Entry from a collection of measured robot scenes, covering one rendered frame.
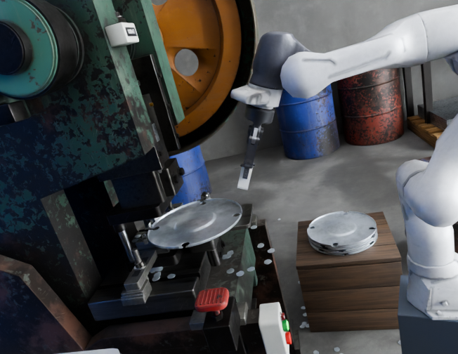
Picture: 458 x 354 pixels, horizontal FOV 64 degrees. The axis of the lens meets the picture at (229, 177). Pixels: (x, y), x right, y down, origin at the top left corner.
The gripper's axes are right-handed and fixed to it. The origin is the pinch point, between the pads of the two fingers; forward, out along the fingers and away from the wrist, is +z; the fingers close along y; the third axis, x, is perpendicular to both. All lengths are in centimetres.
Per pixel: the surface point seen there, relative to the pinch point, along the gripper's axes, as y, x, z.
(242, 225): -7.0, -2.3, 11.4
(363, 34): 328, -91, -59
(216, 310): -35.7, 0.0, 16.5
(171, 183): -4.8, 19.5, 4.8
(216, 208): 6.7, 6.6, 15.2
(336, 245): 37, -43, 35
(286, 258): 93, -36, 81
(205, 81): 36.3, 21.0, -18.4
